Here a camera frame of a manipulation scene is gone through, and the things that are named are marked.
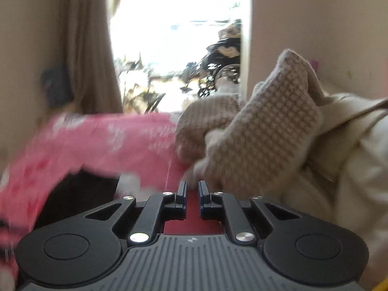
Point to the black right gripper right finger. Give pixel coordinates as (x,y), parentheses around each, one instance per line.
(300,247)

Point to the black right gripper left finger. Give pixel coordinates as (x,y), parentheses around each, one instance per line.
(115,245)

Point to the black garment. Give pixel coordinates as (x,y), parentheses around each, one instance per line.
(76,193)

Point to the wheelchair with clothes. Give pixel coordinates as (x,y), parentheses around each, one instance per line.
(223,59)

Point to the pink floral fleece blanket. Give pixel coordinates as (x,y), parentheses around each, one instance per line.
(138,150)

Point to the pink cup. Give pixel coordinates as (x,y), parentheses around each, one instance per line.
(315,65)

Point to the brown curtain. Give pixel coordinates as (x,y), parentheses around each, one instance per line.
(88,56)

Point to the blue box by wall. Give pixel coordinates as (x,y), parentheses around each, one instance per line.
(57,86)

